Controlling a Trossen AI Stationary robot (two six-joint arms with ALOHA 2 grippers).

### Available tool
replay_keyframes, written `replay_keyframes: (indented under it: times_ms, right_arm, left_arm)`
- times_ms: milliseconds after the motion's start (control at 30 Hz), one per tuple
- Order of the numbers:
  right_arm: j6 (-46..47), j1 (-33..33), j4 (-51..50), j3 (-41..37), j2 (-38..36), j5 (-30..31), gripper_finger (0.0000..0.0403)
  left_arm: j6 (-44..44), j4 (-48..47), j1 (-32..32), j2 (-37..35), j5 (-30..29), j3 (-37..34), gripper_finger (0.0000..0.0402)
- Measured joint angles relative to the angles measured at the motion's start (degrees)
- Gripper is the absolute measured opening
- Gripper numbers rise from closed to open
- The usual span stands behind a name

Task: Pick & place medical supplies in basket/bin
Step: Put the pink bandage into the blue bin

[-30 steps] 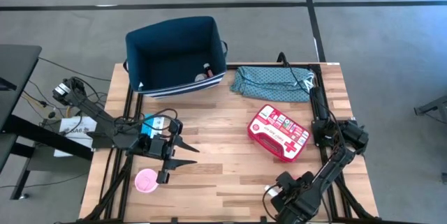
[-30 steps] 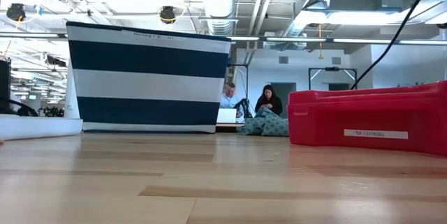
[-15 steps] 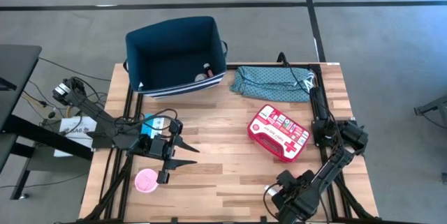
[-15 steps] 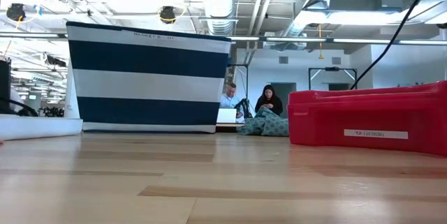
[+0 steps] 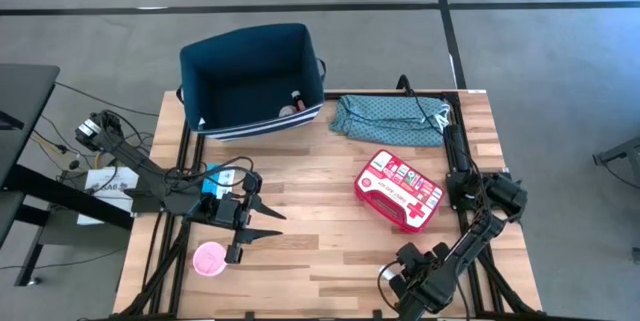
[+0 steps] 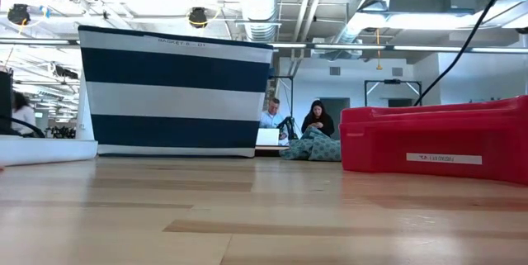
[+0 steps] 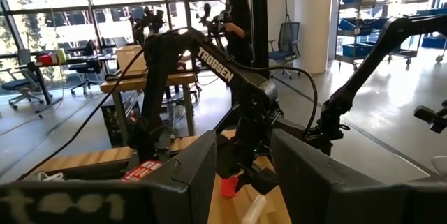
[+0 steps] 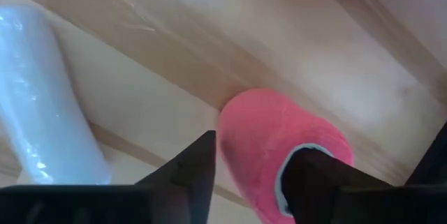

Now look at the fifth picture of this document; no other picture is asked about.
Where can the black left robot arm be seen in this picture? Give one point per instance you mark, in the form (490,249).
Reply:
(145,171)

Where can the blue and white box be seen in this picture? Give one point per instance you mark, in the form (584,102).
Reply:
(212,186)

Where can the amber bottle with white cap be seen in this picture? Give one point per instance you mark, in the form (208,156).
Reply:
(299,102)

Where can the navy white striped fabric basket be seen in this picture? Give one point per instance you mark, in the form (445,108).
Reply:
(240,61)

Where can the white labelled box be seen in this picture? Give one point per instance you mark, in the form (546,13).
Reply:
(110,201)

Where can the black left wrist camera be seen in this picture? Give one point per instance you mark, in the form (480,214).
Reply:
(227,206)

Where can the red first aid kit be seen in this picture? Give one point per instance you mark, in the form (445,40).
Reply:
(400,191)

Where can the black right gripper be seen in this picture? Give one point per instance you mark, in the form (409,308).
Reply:
(425,286)

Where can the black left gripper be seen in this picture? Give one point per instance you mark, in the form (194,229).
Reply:
(244,221)

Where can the black desk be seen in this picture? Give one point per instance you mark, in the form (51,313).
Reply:
(25,96)

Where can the black aluminium table frame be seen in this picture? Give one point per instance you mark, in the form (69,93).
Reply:
(185,161)

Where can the grey metal stand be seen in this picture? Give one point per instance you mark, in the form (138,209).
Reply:
(620,153)

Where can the teal patterned cloth gown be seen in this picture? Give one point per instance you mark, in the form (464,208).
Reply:
(385,118)

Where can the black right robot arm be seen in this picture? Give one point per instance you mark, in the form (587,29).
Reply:
(482,233)

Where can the pink round cup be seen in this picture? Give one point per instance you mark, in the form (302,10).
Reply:
(210,259)

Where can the white bandage roll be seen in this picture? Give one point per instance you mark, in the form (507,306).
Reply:
(287,111)

